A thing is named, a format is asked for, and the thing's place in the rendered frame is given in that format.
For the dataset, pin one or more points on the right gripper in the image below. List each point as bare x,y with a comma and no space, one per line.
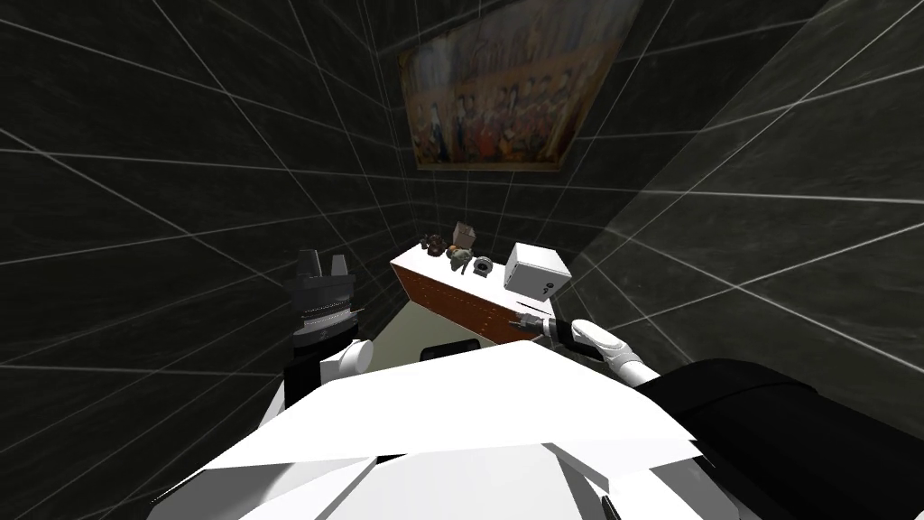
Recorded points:
535,327

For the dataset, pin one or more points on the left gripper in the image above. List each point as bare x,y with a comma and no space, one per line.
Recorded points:
321,292

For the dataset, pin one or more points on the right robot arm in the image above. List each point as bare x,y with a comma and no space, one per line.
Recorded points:
779,448

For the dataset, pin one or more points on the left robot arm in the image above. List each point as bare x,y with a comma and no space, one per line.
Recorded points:
325,361

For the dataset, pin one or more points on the white box with keyhole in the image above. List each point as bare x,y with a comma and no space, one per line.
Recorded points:
538,269

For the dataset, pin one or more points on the brown cabinet with white top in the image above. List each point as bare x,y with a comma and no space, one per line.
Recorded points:
462,305

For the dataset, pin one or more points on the grey round object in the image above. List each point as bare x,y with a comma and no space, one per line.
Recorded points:
482,267

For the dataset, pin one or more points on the olive green figurine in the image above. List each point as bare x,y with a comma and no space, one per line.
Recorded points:
459,258

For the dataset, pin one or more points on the dark brown teapot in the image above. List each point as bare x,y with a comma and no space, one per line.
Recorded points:
435,246

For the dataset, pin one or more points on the brown cardboard box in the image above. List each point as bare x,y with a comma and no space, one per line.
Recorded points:
463,235

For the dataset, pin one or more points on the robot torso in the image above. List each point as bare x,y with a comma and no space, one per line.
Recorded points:
469,433

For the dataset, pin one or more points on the framed painting of people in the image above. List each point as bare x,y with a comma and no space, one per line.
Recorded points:
505,87

